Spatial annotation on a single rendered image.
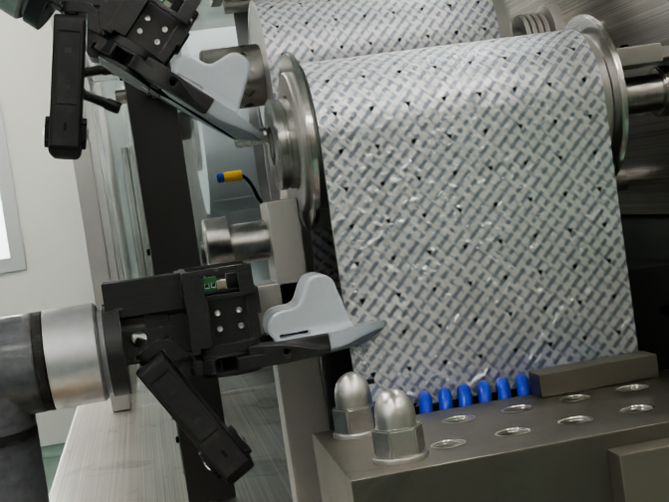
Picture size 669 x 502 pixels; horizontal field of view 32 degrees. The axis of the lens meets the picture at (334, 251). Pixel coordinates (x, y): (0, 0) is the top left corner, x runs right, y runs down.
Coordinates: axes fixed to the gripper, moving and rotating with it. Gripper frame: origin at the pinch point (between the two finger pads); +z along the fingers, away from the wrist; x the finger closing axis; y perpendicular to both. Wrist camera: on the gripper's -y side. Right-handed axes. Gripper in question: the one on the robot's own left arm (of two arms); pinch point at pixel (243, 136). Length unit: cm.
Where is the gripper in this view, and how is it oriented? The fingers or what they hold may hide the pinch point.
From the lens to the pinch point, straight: 98.1
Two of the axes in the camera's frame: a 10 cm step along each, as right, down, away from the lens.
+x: -1.7, -0.3, 9.9
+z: 8.4, 5.2, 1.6
